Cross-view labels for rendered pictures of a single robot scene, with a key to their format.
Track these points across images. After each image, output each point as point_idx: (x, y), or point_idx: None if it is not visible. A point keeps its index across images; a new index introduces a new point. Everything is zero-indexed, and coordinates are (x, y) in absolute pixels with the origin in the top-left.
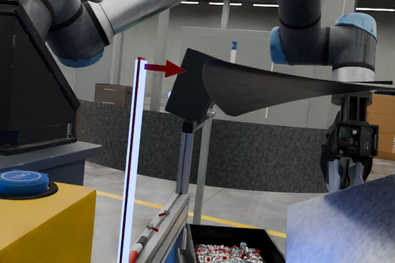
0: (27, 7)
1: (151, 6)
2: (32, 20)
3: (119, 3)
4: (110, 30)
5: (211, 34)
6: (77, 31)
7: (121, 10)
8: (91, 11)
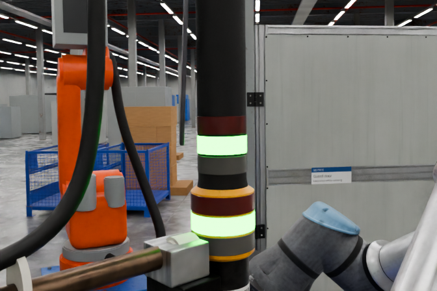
0: (274, 269)
1: None
2: (272, 284)
3: (393, 253)
4: (387, 282)
5: None
6: (349, 280)
7: (394, 262)
8: (365, 259)
